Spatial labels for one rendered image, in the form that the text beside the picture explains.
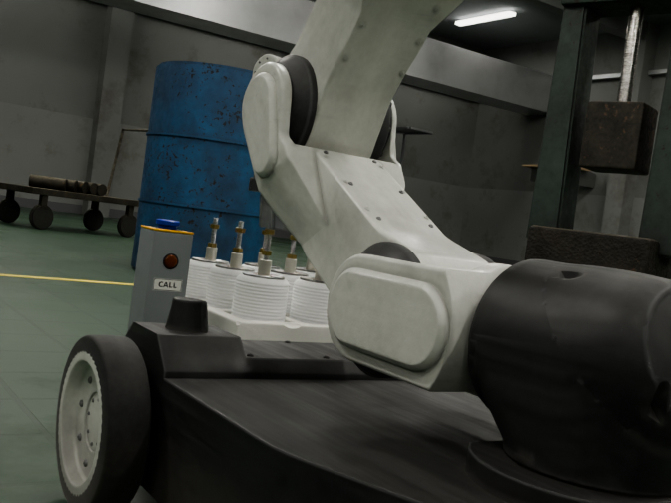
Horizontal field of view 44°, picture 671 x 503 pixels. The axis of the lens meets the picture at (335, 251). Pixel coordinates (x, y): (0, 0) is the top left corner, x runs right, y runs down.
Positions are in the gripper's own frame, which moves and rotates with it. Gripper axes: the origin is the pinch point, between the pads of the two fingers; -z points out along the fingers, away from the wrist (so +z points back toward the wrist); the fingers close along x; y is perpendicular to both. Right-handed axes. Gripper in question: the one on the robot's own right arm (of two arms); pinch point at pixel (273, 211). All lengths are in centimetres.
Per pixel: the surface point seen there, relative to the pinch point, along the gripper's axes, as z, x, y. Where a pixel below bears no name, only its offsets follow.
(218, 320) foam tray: -19.9, 0.8, 7.8
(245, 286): -13.6, -1.3, 4.6
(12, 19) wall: 201, 979, -253
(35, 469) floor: -37, -18, 44
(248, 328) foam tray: -19.9, -6.8, 6.6
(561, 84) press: 106, 206, -357
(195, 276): -14.7, 21.3, 1.2
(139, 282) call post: -15.0, 7.4, 20.0
